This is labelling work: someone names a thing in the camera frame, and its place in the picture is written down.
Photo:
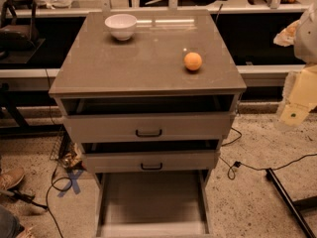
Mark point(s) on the dark bag on shelf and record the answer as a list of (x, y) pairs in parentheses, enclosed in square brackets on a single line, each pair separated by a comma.
[(18, 43)]

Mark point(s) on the black middle drawer handle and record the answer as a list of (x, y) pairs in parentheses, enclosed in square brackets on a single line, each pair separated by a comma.
[(151, 168)]

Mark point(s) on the black metal stand leg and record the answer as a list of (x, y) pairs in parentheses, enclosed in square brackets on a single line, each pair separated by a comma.
[(296, 207)]

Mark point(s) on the wire basket on floor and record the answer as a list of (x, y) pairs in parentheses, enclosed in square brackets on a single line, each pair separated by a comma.
[(64, 152)]

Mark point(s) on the black top drawer handle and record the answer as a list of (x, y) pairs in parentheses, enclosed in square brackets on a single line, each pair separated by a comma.
[(148, 134)]

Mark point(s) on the grey bottom drawer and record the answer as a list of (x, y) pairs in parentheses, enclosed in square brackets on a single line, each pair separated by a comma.
[(153, 205)]

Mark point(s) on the grey middle drawer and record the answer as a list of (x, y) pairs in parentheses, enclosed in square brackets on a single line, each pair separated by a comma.
[(174, 155)]

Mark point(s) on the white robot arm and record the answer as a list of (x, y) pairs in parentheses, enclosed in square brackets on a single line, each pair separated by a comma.
[(302, 35)]

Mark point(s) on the orange fruit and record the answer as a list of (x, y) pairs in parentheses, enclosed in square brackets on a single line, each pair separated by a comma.
[(193, 61)]

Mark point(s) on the white ceramic bowl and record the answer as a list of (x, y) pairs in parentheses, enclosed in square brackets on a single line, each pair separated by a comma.
[(121, 26)]

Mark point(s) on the grey drawer cabinet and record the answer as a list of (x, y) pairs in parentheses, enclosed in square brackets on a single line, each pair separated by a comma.
[(150, 64)]

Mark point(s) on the grey top drawer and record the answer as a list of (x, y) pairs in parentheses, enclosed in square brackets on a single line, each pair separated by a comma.
[(96, 120)]

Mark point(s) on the grey drawer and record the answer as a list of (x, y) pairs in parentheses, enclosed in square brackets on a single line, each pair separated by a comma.
[(96, 120), (153, 205), (174, 155)]

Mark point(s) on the black drawer handle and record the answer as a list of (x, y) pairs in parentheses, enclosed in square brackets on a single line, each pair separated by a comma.
[(148, 134), (151, 168)]

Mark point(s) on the blue jeans knee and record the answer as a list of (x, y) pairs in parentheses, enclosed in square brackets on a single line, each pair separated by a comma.
[(10, 226)]

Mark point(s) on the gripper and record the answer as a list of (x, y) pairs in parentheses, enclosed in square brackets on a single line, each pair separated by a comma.
[(307, 39)]

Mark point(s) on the blue tape cross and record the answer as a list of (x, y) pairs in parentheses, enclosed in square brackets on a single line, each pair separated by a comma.
[(72, 183)]

